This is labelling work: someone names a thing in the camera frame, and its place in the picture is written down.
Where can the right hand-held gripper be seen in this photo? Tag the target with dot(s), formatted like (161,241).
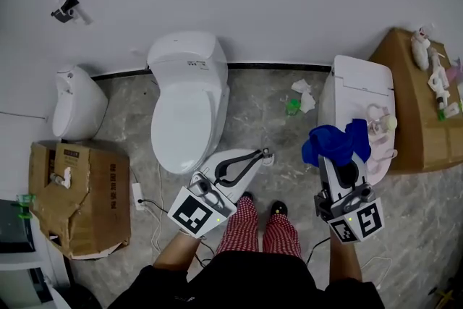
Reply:
(361,220)

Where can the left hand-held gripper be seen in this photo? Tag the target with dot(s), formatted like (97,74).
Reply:
(197,213)

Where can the person's right forearm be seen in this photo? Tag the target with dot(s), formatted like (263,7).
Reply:
(343,260)

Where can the person's left forearm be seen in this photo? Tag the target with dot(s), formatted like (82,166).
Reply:
(177,253)

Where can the white toilet with tank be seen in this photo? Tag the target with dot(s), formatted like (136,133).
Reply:
(184,112)

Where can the white flat-lid smart toilet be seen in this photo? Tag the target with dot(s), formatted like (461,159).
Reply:
(354,87)

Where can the black wall-mounted bracket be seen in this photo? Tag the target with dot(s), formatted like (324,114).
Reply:
(67,9)

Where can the person's left black slipper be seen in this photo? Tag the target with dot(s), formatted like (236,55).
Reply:
(247,196)

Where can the person's black slipper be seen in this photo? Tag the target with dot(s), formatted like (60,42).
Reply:
(247,196)
(278,208)

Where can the pink cloth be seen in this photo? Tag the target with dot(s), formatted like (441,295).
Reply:
(380,159)

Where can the person's red checked trousers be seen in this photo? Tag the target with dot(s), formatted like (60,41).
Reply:
(242,228)

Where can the person's right black slipper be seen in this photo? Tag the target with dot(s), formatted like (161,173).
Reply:
(278,208)

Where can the crumpled white tissue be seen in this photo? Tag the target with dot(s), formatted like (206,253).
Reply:
(307,102)
(300,86)

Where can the green plastic bottle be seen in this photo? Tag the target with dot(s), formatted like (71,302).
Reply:
(293,107)
(25,199)
(26,215)

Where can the intact cardboard box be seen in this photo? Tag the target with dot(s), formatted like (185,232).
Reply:
(416,126)

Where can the white power strip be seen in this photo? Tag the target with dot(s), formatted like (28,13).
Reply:
(138,195)

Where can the person's black shirt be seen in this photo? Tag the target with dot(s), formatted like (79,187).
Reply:
(253,282)

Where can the small green bottle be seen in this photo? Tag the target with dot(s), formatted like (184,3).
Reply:
(442,115)

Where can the small white bottle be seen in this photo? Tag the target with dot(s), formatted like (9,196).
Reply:
(452,110)

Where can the white spray bottle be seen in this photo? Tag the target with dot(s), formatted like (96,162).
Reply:
(439,81)

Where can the torn large cardboard box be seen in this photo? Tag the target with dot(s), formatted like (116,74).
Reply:
(94,199)

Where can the grey-white scrub ball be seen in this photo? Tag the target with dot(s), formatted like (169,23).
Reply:
(419,54)

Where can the pale pink tube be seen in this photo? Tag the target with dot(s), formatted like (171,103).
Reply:
(436,55)

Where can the pink plastic bag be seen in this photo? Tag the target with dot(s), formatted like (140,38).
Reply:
(455,70)

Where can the clear bottle with red label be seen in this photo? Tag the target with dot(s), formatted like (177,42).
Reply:
(422,33)

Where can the small white pump dispenser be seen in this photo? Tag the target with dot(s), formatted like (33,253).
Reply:
(64,177)

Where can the dark glass window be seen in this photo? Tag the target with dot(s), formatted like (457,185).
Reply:
(14,228)

